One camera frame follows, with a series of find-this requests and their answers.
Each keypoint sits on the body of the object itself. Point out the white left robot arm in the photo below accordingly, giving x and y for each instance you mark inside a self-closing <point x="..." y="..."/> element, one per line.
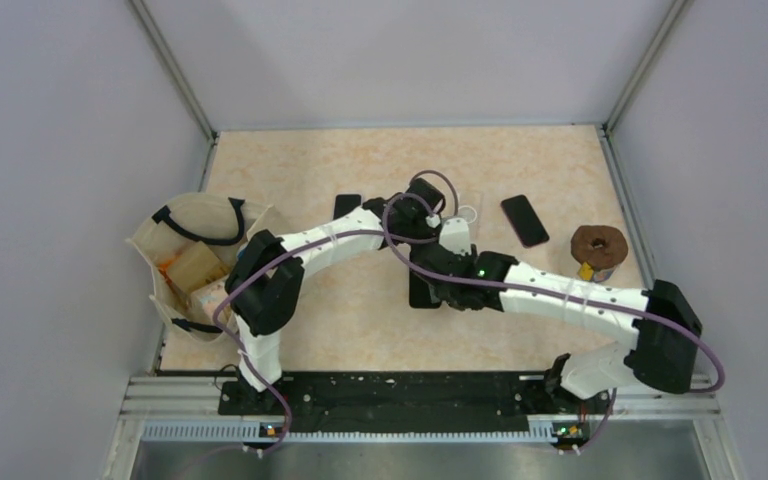
<point x="265" y="284"/>

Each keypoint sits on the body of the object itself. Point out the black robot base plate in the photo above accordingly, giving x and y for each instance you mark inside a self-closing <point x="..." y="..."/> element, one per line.
<point x="410" y="402"/>

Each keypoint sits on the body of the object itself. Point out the beige tote bag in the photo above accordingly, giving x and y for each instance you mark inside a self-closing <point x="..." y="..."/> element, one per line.
<point x="189" y="245"/>

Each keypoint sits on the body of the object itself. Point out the black iphone with apple logo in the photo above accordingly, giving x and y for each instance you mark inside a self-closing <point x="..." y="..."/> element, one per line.
<point x="346" y="203"/>

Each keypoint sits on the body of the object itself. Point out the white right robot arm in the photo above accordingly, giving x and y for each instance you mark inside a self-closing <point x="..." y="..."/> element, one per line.
<point x="654" y="332"/>

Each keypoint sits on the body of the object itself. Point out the black phone case with camera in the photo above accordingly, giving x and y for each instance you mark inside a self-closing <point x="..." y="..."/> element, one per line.
<point x="420" y="293"/>

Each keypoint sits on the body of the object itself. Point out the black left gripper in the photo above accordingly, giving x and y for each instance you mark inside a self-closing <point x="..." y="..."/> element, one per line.
<point x="434" y="212"/>

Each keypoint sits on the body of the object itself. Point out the aluminium frame rail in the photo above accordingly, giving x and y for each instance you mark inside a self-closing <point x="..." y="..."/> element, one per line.
<point x="186" y="408"/>

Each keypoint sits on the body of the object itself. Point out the clear magsafe phone case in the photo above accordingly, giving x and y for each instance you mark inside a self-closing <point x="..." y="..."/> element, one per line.
<point x="469" y="209"/>

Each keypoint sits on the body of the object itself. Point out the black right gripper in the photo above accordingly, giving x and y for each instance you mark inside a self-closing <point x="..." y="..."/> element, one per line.
<point x="471" y="255"/>

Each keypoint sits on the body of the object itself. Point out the purple edged smartphone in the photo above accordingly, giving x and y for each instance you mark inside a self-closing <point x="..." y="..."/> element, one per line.
<point x="524" y="221"/>

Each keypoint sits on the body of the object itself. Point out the brown donut on cup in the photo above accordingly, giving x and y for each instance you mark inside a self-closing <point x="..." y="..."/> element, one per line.
<point x="599" y="250"/>

